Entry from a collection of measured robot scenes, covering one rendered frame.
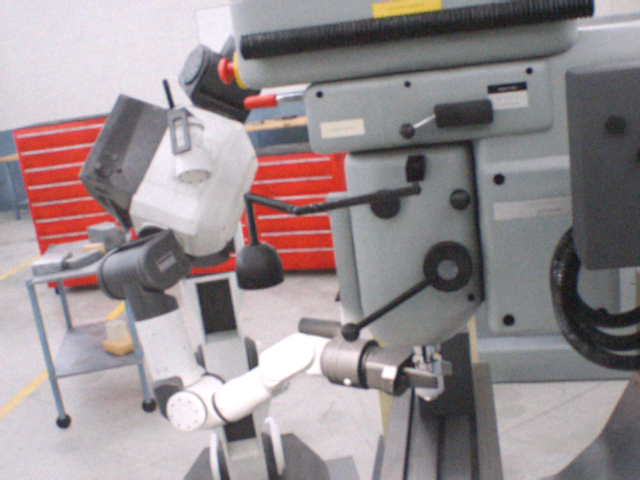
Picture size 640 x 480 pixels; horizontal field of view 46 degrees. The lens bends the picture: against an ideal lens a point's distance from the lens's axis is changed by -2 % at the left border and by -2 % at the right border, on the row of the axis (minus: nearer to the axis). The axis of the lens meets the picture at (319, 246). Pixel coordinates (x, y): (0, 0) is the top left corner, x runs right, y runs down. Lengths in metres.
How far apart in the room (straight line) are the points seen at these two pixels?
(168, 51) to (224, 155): 9.32
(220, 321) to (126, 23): 9.28
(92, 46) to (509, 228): 10.37
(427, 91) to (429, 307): 0.32
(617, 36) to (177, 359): 0.94
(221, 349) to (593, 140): 1.29
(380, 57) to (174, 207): 0.61
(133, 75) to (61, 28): 1.22
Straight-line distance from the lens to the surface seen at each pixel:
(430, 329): 1.17
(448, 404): 1.67
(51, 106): 11.62
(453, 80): 1.04
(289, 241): 6.01
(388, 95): 1.05
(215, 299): 1.92
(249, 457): 2.12
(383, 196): 0.99
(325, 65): 1.05
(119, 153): 1.56
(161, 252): 1.46
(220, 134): 1.54
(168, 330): 1.47
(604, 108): 0.81
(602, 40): 1.08
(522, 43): 1.04
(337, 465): 2.69
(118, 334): 4.34
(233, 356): 1.92
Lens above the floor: 1.78
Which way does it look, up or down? 15 degrees down
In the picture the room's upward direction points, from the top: 8 degrees counter-clockwise
